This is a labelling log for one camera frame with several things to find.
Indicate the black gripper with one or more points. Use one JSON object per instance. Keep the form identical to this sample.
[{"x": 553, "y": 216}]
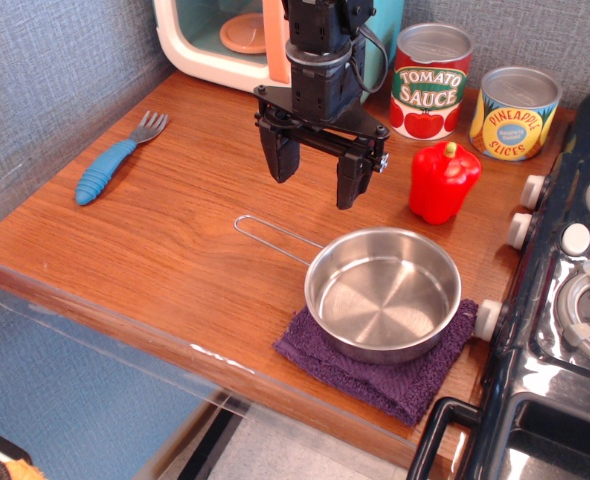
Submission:
[{"x": 322, "y": 109}]

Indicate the steel pot with wire handle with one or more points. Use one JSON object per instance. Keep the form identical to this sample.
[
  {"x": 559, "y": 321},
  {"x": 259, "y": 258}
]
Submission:
[{"x": 382, "y": 295}]

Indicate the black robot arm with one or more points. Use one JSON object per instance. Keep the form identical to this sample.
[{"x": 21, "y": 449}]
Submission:
[{"x": 324, "y": 26}]

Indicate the red toy bell pepper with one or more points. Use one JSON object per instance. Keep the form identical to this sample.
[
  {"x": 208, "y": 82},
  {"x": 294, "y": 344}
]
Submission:
[{"x": 442, "y": 177}]

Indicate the toy microwave oven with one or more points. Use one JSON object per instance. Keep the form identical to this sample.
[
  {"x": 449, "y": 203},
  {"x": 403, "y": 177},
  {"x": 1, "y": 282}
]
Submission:
[{"x": 189, "y": 36}]

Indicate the orange microwave plate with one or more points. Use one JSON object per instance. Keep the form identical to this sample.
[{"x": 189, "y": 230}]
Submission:
[{"x": 244, "y": 34}]

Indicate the tomato sauce can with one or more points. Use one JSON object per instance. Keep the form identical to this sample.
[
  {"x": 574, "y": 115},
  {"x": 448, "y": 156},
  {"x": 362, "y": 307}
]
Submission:
[{"x": 429, "y": 79}]

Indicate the pineapple slices can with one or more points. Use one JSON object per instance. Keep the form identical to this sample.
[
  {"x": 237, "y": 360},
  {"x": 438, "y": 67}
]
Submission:
[{"x": 514, "y": 113}]

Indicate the white stove knob middle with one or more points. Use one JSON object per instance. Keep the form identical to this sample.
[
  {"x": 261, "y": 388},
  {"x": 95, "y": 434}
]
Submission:
[{"x": 518, "y": 230}]

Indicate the white stove knob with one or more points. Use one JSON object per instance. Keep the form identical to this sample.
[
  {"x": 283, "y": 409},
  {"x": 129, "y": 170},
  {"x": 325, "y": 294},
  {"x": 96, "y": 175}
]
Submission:
[
  {"x": 486, "y": 320},
  {"x": 531, "y": 191},
  {"x": 518, "y": 230}
]

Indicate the white stove knob upper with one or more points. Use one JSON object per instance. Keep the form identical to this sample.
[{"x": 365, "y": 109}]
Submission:
[{"x": 531, "y": 191}]

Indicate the white stove knob lower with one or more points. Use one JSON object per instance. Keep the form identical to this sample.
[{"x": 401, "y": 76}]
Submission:
[{"x": 486, "y": 320}]

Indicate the purple folded cloth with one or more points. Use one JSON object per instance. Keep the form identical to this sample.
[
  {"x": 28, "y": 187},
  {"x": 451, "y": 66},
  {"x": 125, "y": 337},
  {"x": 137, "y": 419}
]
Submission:
[{"x": 403, "y": 391}]

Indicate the black toy stove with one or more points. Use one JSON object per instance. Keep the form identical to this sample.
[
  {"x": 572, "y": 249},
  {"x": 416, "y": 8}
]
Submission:
[{"x": 535, "y": 411}]

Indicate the blue handled fork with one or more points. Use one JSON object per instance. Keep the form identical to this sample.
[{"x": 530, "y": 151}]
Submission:
[{"x": 98, "y": 175}]

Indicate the black oven door handle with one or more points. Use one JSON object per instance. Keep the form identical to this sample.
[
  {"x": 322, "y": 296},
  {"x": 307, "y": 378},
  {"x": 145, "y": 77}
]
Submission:
[{"x": 446, "y": 411}]

